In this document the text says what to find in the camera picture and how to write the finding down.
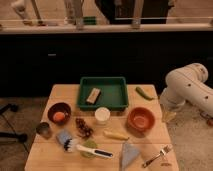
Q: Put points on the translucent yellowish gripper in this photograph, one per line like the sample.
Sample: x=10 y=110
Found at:
x=167 y=115

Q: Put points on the yellow banana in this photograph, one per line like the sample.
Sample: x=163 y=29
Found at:
x=115 y=135

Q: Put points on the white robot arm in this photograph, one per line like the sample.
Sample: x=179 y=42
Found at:
x=187 y=84

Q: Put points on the white plastic cup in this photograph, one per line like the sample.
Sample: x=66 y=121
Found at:
x=102 y=115

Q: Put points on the small metal cup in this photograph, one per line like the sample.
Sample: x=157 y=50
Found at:
x=44 y=130

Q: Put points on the orange bowl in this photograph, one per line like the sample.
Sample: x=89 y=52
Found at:
x=140 y=119

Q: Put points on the metal fork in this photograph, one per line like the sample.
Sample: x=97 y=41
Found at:
x=162 y=152

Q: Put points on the grey blue cloth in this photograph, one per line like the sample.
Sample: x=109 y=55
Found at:
x=129 y=154

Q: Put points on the green plastic tray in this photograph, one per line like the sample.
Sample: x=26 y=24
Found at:
x=113 y=93

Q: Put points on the tan sponge block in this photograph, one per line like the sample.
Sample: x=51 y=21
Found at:
x=95 y=92

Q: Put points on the green round lid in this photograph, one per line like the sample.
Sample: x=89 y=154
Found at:
x=90 y=144

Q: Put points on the brown grape cluster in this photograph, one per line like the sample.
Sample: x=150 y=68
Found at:
x=84 y=130

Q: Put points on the wooden table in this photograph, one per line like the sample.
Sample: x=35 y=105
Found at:
x=47 y=155

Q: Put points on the dark brown bowl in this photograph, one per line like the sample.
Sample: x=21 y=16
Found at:
x=59 y=107

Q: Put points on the blue dish brush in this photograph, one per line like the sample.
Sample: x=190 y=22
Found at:
x=71 y=144

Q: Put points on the orange ball in bowl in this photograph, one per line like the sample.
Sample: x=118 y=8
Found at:
x=58 y=116

